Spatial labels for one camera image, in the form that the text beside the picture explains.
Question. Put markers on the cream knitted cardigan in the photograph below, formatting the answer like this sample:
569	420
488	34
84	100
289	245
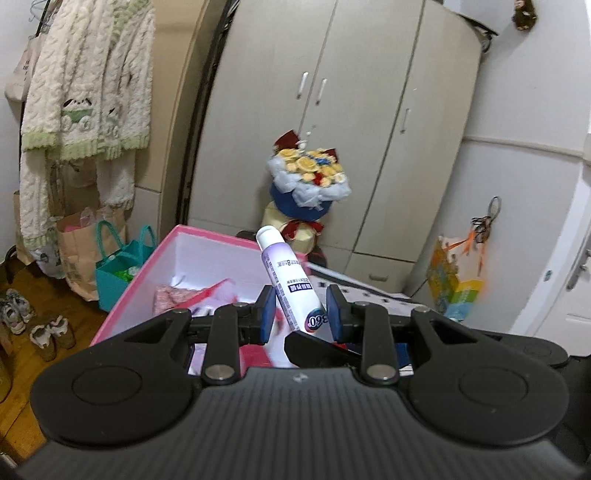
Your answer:
92	69

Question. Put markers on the flower bouquet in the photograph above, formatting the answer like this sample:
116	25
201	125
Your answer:
304	175

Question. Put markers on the white fleece pajama pants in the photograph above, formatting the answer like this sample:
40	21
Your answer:
32	207

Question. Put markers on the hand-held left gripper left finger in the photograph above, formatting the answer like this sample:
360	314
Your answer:
267	314

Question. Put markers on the beige wardrobe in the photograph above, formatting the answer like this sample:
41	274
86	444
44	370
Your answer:
369	138

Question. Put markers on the pink cardboard box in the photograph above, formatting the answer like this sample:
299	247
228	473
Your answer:
207	258

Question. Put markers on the tan wooden cabinet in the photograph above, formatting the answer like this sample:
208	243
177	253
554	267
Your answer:
184	115

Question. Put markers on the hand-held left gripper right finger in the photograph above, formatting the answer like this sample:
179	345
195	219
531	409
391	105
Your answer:
333	314

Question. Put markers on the teal tote bag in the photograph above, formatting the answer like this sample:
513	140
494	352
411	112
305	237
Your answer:
115	286

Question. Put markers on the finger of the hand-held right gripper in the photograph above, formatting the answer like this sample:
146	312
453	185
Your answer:
318	353

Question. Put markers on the red envelope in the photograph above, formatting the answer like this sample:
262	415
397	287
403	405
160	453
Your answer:
217	290

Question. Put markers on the beige tote bag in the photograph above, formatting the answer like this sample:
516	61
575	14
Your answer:
21	74

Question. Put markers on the beige shoe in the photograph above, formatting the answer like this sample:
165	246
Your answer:
41	341
64	330

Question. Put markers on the floral scrunchie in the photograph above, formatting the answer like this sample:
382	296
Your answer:
173	300

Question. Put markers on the brown hanging ornament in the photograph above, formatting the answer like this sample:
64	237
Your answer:
524	14

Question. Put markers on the brown paper bag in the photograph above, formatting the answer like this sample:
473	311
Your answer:
78	263

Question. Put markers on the colourful gift bag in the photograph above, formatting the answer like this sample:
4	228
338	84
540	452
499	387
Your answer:
455	286

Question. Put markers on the white cream tube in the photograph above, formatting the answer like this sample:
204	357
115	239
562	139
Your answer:
288	281

